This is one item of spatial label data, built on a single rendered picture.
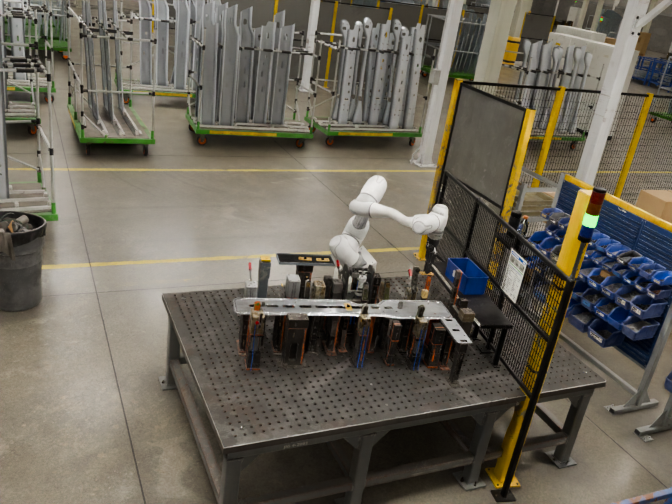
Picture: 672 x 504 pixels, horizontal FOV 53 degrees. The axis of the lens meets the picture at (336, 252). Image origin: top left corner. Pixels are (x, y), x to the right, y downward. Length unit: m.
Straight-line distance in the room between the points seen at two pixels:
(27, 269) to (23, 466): 1.87
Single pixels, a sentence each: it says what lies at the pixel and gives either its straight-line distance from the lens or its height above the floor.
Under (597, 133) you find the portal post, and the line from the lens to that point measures 8.39.
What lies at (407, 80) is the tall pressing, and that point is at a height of 1.12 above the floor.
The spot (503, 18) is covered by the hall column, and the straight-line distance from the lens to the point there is 11.77.
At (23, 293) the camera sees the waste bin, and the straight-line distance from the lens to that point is 5.93.
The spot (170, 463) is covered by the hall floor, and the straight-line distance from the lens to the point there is 4.43.
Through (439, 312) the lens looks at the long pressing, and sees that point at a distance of 4.33.
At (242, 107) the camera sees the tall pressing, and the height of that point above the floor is 0.54.
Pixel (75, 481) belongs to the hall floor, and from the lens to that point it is 4.37.
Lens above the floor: 2.97
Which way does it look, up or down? 24 degrees down
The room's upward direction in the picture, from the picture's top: 9 degrees clockwise
